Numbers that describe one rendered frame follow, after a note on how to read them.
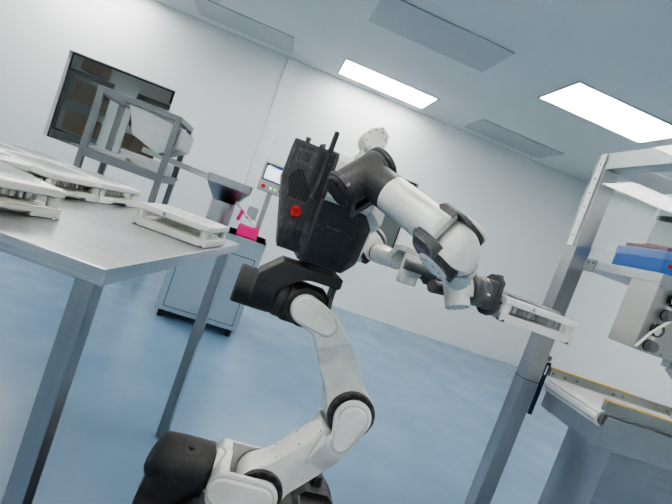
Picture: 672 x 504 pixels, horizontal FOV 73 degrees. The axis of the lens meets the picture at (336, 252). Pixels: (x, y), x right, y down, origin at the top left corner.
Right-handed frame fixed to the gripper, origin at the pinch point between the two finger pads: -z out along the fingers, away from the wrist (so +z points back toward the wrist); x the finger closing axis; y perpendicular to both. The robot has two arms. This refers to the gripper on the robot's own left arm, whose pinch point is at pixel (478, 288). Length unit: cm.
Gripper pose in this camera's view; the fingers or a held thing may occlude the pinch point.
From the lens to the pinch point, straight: 155.6
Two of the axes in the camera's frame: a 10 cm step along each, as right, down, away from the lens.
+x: -3.2, 9.4, 0.6
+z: -9.5, -3.2, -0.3
